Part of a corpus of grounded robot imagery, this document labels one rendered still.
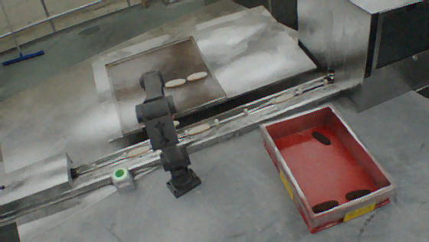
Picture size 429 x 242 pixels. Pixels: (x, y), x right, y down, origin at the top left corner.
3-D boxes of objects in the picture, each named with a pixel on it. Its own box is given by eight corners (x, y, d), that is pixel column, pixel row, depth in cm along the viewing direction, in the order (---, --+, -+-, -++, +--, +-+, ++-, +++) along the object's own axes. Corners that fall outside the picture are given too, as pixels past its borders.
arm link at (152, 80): (140, 129, 93) (178, 117, 94) (133, 109, 91) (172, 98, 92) (140, 87, 133) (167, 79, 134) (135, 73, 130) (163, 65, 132)
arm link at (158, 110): (145, 152, 88) (183, 141, 89) (133, 103, 92) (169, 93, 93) (166, 174, 131) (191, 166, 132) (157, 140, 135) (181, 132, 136)
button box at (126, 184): (121, 201, 138) (111, 184, 131) (118, 186, 144) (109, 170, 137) (139, 194, 140) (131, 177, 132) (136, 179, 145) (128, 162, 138)
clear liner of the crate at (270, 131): (309, 238, 111) (311, 223, 104) (258, 141, 146) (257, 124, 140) (394, 203, 114) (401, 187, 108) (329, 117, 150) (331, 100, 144)
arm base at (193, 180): (176, 199, 131) (202, 182, 135) (171, 186, 126) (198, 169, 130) (165, 184, 137) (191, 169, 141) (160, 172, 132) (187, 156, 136)
